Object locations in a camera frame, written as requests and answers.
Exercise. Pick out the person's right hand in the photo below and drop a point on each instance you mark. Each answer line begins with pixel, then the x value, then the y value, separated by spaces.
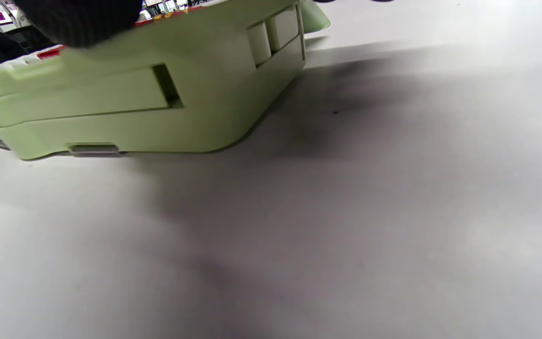
pixel 83 19

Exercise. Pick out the red pencil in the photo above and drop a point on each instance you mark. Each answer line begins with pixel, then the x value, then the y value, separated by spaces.
pixel 51 52

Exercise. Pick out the green panda pencil case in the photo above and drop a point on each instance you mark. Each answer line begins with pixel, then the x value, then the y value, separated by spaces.
pixel 158 117

